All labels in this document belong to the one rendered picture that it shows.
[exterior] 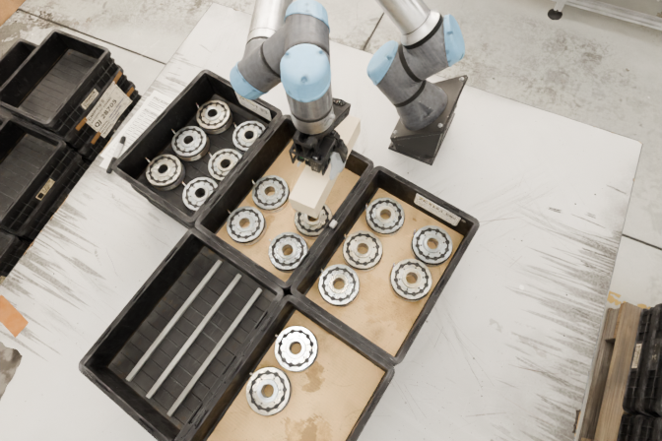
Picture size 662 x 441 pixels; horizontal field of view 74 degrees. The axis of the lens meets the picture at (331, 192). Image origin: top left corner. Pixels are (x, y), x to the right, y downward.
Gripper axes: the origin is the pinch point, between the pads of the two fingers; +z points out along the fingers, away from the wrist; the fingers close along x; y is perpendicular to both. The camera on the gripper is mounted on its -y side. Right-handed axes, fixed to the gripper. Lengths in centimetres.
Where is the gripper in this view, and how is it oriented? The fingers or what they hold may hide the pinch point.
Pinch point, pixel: (326, 160)
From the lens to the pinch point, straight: 98.9
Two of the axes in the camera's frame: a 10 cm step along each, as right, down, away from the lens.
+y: -4.2, 8.4, -3.4
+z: 0.6, 4.0, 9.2
